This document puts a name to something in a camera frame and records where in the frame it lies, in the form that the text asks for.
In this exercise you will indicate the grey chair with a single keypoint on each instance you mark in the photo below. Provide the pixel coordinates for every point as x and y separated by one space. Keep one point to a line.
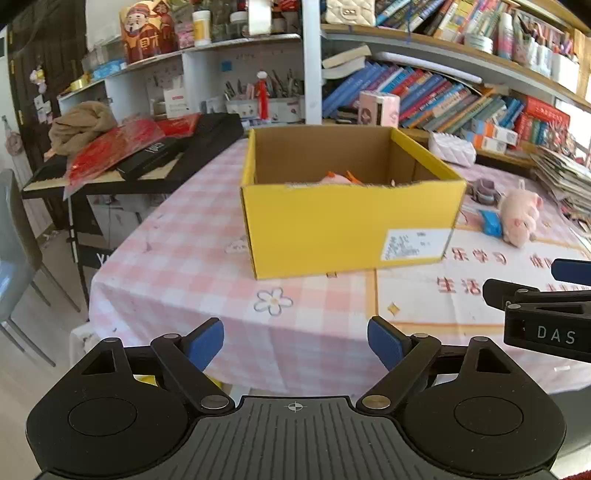
18 240

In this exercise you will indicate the white small bag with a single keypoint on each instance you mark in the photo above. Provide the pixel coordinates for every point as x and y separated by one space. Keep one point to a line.
258 18

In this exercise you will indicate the pink plush pig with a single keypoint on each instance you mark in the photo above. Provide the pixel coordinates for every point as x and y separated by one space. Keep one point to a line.
519 217

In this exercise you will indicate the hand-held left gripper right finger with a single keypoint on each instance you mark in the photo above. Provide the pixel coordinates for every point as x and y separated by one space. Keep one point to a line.
385 341

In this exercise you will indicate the brown cloth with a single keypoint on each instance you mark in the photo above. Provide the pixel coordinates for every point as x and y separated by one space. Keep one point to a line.
83 127

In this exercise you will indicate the yellow ribbon roll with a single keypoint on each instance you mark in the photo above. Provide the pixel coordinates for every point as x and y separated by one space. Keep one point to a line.
81 84

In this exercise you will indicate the white red desk card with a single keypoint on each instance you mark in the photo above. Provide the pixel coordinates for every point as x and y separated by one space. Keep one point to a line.
174 99

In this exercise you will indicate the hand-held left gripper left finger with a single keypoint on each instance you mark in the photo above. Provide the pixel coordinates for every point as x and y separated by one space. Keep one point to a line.
205 341

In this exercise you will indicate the red boxed book set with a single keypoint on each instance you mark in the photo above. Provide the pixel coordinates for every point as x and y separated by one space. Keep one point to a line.
545 122

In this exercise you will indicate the row of colourful books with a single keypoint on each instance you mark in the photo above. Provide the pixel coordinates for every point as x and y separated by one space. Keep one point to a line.
425 101

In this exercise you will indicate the row of thin books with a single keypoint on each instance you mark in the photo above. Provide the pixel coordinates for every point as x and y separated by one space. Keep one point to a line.
461 18

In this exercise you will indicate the stack of papers and notebooks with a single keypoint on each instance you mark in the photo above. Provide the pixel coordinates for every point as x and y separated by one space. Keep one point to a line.
563 180

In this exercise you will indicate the pen holder with pens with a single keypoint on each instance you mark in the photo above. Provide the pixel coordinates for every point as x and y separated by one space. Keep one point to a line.
286 110

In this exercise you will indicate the cream quilted handbag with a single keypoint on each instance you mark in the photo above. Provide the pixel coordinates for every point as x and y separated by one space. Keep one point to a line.
348 11

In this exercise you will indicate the white long flat case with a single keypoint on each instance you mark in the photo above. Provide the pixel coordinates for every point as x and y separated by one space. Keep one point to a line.
429 67

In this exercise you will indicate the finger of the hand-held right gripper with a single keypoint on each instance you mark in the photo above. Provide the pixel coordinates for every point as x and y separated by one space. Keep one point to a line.
503 290
572 269

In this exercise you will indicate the orange white small box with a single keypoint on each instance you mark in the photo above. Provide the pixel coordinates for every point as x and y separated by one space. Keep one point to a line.
496 133
485 144

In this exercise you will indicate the pink cartoon cylinder container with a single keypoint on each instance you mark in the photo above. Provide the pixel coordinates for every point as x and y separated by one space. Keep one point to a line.
378 108

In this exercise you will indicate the white corner shelf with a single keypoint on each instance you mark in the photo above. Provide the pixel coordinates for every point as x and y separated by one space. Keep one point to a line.
129 92

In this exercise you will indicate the black keyboard stand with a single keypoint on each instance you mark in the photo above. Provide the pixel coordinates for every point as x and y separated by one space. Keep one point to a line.
87 258

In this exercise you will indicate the white wooden bookshelf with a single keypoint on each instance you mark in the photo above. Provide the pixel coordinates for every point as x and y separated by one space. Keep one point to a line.
311 69

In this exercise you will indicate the red plastic bag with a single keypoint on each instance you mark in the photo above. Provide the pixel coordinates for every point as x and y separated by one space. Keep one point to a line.
111 147

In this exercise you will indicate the white jar yellow label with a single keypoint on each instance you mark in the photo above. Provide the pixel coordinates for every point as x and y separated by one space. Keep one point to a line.
201 30

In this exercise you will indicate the thick book lying flat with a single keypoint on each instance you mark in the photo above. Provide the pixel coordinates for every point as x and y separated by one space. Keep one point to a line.
346 62

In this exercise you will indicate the blue small boxes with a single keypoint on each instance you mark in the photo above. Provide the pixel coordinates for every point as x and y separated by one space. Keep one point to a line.
108 70

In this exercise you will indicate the white quilted purse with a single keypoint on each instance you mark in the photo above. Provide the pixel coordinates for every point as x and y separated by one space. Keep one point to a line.
450 148

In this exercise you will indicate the dark door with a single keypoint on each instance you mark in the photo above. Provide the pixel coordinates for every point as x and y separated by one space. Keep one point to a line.
46 46

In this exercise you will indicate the white boxes of pens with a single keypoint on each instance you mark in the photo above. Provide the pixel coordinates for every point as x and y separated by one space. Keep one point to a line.
563 74

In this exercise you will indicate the small pink plush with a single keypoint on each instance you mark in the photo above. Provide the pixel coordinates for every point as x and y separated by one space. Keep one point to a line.
340 179

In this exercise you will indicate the black electronic keyboard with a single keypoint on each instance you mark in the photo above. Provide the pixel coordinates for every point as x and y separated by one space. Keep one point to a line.
207 134

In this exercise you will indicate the yellow cardboard box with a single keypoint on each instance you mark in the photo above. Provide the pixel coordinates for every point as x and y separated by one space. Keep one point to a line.
323 230

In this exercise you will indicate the red fortune figure decoration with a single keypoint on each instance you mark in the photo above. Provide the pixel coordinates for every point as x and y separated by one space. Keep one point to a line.
147 37

